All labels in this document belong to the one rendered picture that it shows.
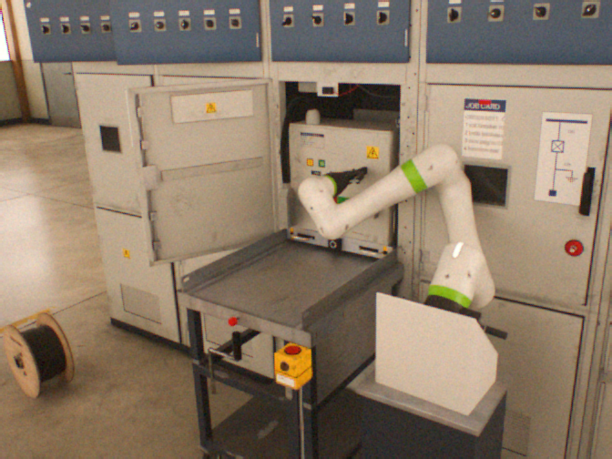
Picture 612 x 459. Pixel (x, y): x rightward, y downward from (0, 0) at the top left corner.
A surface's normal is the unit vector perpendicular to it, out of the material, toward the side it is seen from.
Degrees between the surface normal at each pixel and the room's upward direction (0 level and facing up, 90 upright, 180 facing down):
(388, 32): 90
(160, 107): 90
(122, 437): 0
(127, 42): 90
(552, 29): 90
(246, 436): 0
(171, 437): 0
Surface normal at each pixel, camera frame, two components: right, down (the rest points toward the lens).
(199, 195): 0.48, 0.27
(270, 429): -0.03, -0.95
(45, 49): -0.16, 0.33
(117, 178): -0.57, 0.28
